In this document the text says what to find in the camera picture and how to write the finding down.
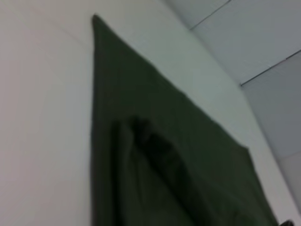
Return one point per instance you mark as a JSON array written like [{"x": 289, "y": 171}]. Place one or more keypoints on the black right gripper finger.
[{"x": 288, "y": 223}]

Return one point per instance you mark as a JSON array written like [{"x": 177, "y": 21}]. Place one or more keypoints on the dark green shirt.
[{"x": 141, "y": 106}]

